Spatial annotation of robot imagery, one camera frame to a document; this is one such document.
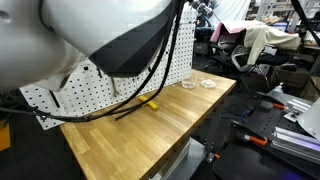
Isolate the white metal pegboard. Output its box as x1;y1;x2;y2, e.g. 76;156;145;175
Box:
18;9;197;131

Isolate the black office chair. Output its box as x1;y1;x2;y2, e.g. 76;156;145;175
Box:
204;28;280;90

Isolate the pink cloth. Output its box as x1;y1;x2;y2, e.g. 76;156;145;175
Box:
209;19;265;43

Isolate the black perforated breadboard table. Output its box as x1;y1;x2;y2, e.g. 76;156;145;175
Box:
212;94;320;180

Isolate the beige jacket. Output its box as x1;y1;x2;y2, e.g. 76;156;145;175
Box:
243;24;302;66

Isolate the metal shelving rack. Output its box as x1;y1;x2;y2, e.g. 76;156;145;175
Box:
254;0;320;33

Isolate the short aluminium extrusion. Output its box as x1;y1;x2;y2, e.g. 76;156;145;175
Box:
283;98;313;123

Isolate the long aluminium extrusion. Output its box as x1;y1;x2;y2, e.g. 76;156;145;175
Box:
269;126;320;165

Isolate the cardboard box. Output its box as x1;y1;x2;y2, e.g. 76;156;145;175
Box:
299;75;320;103

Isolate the white curved sheet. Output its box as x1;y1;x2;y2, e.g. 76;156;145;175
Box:
297;97;320;143

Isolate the orange floor mat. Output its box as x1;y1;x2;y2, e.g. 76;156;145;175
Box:
0;124;12;153

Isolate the medium yellow T-handle hex key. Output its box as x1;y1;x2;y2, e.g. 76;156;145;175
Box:
114;95;160;122

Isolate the grey metal table frame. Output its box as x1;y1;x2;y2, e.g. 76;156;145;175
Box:
151;136;206;180

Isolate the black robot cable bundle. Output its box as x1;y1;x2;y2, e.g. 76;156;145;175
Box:
0;0;186;123

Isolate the orange-handled black clamp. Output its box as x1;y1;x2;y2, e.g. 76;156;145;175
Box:
230;119;269;147
255;91;287;112

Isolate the thick black hanging cable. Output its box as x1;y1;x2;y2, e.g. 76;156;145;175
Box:
290;0;320;47

